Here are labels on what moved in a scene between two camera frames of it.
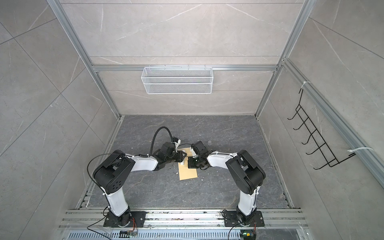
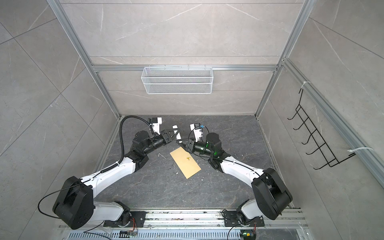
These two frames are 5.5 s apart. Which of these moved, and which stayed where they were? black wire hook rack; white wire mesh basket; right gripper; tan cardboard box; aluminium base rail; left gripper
Moved: right gripper; tan cardboard box; left gripper
Stayed: black wire hook rack; white wire mesh basket; aluminium base rail
